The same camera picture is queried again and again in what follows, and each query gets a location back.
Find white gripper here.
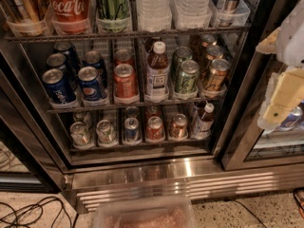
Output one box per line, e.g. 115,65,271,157
256,0,304,129

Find blue can behind door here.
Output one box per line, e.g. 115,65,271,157
278,106,302,131

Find front gold can middle shelf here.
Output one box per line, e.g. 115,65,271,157
202,59,230,92

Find gold can shelf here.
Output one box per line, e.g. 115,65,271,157
189,34,217,62
1,0,48,36
200,45,223,79
202,59,230,92

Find back gold can middle shelf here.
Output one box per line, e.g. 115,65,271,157
189,34,217,62

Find stainless fridge door right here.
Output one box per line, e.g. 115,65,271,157
222,0,304,170

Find blue silver slim can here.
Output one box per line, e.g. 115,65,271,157
216,0,240,27

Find front green can middle shelf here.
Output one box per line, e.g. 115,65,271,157
174,60,200,100

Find tea bottle bottom shelf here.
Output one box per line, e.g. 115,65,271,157
191,103,215,140

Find copper can bottom shelf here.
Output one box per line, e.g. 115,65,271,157
169,113,188,139

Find iced tea bottle middle shelf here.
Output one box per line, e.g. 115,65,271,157
146,41,169,101

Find stainless fridge base grille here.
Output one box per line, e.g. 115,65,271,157
62,158,304,214

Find red can bottom shelf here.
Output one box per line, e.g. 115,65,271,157
146,116,163,141

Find front orange soda can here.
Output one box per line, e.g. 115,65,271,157
113,64,140,105

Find orange soda can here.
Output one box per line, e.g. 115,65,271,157
113,64,140,105
114,48,135,67

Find back orange soda can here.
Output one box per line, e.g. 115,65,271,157
114,48,135,67

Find blue white can bottom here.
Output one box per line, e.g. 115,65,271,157
124,117,139,142

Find green can top shelf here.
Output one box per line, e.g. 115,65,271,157
96,0,130,32

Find silver green can bottom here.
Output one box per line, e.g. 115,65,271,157
96,120,116,144

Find back Pepsi can second row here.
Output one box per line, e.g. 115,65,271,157
83,50,107,88

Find pepsi can second row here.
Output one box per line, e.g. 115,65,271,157
83,50,107,88
78,66,106,102

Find front Pepsi can second row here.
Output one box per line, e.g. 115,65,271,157
78,66,106,102

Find silver can bottom left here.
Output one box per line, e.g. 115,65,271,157
69,122,91,146

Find back Pepsi can left row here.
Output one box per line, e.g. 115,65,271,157
53,41,81,72

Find red Coca-Cola can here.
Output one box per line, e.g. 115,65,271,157
49,0,89,34

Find front Pepsi can left row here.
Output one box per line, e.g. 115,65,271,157
42,68,76,105

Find middle Pepsi can left row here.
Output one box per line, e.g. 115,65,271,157
47,52,77,90

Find gold can top shelf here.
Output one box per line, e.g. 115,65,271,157
1,0,48,36

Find clear water bottle right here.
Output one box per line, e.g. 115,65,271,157
172,0,211,29

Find clear water bottle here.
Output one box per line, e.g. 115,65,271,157
172,0,211,29
136,0,172,32

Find clear water bottle left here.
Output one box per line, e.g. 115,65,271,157
136,0,172,32

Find clear plastic bin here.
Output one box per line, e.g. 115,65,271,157
93,196,198,228

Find black floor cables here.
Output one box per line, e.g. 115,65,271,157
0,196,80,228

